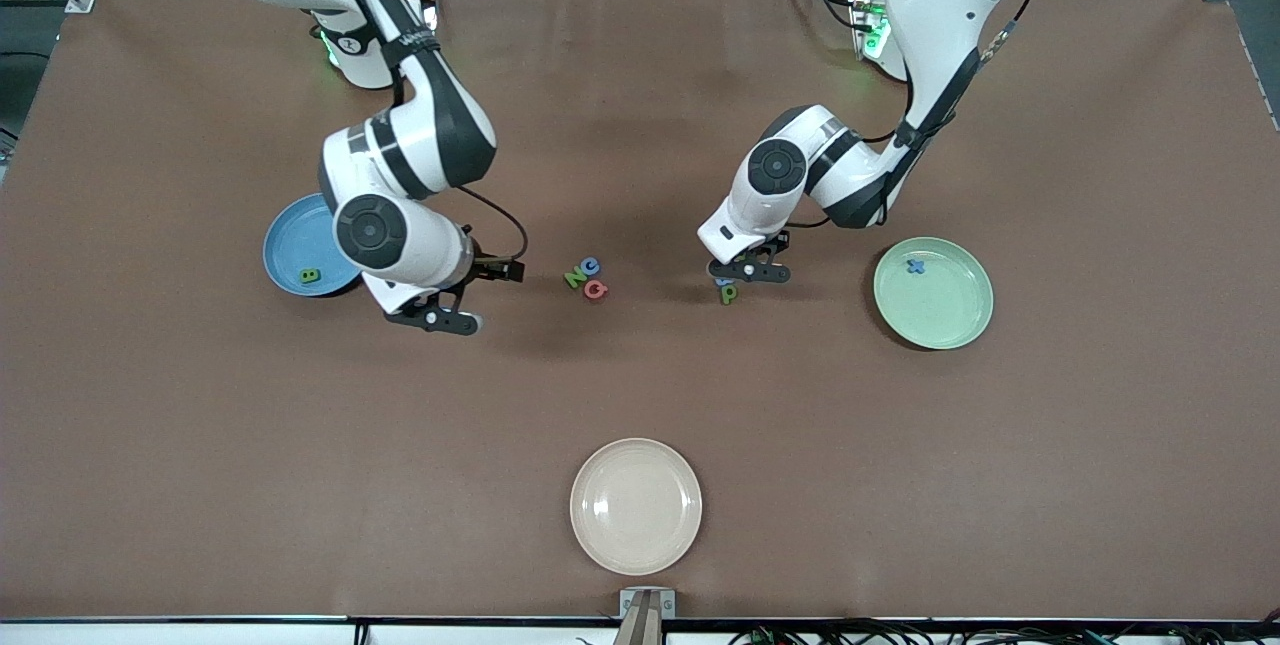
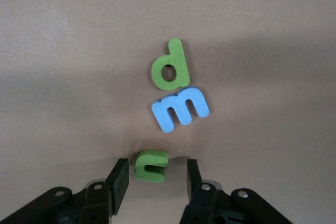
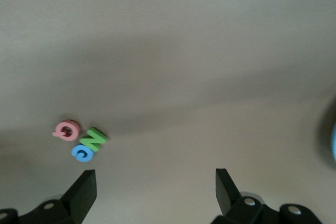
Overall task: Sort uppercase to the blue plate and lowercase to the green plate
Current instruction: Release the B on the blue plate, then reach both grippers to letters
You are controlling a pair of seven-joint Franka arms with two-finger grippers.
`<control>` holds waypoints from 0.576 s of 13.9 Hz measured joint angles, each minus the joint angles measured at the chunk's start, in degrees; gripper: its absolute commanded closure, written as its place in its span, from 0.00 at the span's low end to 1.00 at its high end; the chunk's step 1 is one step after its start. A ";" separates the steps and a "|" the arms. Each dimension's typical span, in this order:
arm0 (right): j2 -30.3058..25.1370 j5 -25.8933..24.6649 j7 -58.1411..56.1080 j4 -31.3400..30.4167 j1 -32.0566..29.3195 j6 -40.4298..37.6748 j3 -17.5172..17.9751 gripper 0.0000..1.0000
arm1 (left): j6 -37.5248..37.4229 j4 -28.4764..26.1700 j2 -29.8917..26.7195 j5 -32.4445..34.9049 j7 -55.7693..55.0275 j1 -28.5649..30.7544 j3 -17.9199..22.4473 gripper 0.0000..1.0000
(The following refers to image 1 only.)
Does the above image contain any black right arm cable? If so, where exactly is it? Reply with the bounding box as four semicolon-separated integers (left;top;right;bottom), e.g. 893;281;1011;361
315;0;530;262

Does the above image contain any brown table mat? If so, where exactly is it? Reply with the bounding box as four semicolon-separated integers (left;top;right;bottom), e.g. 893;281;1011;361
0;0;1280;621

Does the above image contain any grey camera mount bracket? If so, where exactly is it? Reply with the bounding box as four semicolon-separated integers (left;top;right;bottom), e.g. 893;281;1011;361
614;588;677;645

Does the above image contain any blue plate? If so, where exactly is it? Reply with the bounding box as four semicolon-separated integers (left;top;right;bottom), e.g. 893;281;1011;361
263;192;367;298

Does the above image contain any beige plate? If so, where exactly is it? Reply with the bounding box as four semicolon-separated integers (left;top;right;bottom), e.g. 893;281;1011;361
569;438;703;577

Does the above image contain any green plate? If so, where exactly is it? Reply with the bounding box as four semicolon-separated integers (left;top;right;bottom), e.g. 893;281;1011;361
873;237;995;351

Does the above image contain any black cable bundle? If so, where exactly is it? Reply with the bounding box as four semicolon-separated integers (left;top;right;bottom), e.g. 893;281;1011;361
730;615;1280;645

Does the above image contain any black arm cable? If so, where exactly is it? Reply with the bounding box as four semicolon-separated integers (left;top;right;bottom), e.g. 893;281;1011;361
790;0;1067;228
315;0;530;262

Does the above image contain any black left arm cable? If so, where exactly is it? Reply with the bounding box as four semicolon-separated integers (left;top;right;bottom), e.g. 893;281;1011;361
790;0;1067;228

